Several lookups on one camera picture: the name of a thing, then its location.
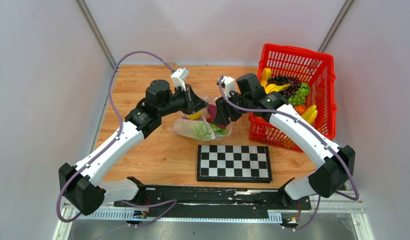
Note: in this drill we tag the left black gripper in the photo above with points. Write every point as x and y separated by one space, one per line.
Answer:
193 102

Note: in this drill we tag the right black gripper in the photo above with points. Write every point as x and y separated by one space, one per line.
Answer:
224 112

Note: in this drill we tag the yellow bell pepper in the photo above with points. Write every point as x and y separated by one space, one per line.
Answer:
196 116

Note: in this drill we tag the purple eggplant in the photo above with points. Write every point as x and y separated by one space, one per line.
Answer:
212 113

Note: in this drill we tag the clear zip top bag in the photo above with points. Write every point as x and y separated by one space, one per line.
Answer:
182 119

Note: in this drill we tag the green napa cabbage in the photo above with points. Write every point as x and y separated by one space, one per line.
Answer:
202 131

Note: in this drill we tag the green grapes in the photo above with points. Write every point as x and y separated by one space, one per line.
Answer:
297 99

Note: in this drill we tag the red plastic basket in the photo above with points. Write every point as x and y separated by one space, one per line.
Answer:
311 67

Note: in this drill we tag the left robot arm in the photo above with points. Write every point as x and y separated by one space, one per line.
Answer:
82 184

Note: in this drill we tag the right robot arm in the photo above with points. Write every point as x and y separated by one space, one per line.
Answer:
334 164

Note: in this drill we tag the yellow banana bunch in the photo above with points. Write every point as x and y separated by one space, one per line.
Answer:
310 114
272 87

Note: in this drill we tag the black white checkerboard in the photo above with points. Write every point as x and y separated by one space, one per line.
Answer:
233 163

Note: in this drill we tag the yellow pear squash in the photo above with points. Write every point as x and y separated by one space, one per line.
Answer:
266 74

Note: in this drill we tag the red orange fruit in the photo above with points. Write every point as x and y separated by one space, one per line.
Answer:
300 109

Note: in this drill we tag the dark purple grapes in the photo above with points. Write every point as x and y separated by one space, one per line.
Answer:
283 79

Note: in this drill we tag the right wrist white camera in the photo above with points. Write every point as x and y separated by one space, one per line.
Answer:
228 84

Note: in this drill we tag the wrist white camera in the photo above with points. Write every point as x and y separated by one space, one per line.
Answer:
228 84
178 78

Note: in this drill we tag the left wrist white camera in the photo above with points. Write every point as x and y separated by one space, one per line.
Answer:
178 78

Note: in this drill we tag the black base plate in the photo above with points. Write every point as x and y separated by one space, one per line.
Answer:
216 202

